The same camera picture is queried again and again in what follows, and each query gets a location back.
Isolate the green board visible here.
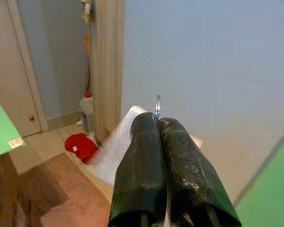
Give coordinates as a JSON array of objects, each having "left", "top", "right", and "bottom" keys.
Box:
[{"left": 234, "top": 126, "right": 284, "bottom": 227}]

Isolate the wooden cabinet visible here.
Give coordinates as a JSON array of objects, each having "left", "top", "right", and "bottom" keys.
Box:
[{"left": 91, "top": 0, "right": 126, "bottom": 142}]

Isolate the cardboard box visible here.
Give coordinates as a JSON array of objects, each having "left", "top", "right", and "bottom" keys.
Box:
[{"left": 0, "top": 153, "right": 24, "bottom": 227}]

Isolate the brown floor mat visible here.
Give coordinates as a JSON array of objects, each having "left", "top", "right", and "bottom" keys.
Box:
[{"left": 14, "top": 152, "right": 112, "bottom": 227}]

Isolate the white bottle with red cap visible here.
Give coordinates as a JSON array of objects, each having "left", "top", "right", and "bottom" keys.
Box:
[{"left": 76, "top": 92, "right": 95, "bottom": 133}]

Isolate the red cloth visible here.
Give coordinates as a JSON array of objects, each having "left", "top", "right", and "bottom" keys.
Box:
[{"left": 64, "top": 133, "right": 100, "bottom": 165}]

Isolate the orange canister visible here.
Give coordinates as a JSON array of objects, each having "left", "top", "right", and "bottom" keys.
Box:
[{"left": 85, "top": 33, "right": 92, "bottom": 92}]

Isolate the green table mat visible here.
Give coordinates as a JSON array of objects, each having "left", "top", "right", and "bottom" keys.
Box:
[{"left": 0, "top": 91, "right": 27, "bottom": 159}]

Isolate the white tape piece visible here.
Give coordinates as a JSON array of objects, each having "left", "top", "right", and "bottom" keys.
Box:
[{"left": 8, "top": 138, "right": 24, "bottom": 148}]

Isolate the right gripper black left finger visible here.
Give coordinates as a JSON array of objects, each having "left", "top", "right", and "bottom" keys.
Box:
[{"left": 108, "top": 112, "right": 169, "bottom": 227}]

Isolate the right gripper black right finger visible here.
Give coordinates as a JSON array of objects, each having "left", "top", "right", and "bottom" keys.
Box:
[{"left": 157, "top": 117, "right": 242, "bottom": 227}]

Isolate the white cloth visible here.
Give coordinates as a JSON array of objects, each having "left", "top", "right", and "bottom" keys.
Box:
[{"left": 81, "top": 0, "right": 95, "bottom": 23}]

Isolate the white door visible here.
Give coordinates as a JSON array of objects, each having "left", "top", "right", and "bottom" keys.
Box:
[{"left": 0, "top": 0, "right": 48, "bottom": 138}]

